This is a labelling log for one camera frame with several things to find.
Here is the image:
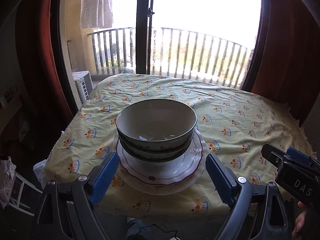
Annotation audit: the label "yellow crown-print tablecloth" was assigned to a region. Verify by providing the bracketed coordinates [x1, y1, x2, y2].
[44, 74, 316, 219]

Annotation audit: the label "red curtain right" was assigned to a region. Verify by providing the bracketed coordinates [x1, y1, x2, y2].
[251, 0, 319, 124]

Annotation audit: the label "white air conditioner unit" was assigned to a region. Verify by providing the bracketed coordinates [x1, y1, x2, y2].
[72, 70, 93, 105]

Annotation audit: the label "black window frame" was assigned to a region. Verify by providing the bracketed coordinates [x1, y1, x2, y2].
[136, 0, 154, 75]

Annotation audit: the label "red curtain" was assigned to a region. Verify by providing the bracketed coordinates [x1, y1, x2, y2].
[39, 0, 78, 122]
[251, 0, 319, 124]

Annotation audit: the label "white wire rack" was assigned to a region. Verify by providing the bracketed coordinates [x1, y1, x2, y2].
[8, 172, 42, 217]

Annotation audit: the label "red curtain left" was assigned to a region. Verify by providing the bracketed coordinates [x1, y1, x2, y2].
[39, 0, 78, 122]

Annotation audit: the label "balcony railing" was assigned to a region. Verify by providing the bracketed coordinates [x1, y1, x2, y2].
[88, 27, 253, 89]

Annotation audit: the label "white plate yellow flowers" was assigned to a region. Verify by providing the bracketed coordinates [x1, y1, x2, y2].
[114, 130, 208, 196]

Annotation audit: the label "hanging beige cloth outside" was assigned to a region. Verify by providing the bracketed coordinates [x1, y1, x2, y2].
[80, 0, 113, 29]

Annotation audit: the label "white plate red pattern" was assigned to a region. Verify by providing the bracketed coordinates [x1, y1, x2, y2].
[125, 130, 206, 186]

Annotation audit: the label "floral bowl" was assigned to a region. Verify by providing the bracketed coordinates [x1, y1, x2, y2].
[117, 128, 195, 159]
[115, 99, 198, 153]
[116, 138, 191, 176]

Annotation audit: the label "person's hand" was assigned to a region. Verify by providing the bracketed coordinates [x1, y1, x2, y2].
[292, 202, 308, 239]

